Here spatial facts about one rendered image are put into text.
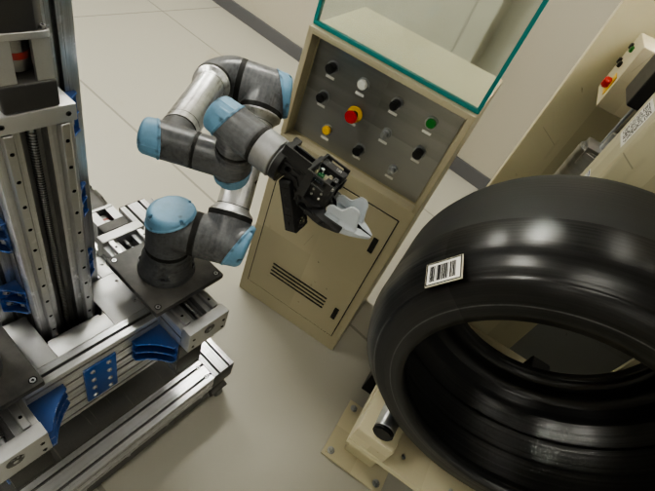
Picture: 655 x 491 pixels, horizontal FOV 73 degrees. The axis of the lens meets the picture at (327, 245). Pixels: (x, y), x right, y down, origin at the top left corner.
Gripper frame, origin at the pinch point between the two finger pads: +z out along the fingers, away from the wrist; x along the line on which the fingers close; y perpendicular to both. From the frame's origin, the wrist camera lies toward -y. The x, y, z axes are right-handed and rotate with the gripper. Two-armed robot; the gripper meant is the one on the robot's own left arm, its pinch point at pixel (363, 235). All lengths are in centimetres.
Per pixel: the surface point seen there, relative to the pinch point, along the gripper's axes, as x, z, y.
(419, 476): -9, 42, -37
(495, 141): 270, 29, -81
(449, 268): -10.5, 12.7, 13.9
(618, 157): 25.7, 26.6, 27.6
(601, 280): -10.2, 26.0, 25.9
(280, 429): 17, 19, -121
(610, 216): 0.9, 24.8, 28.2
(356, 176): 62, -16, -34
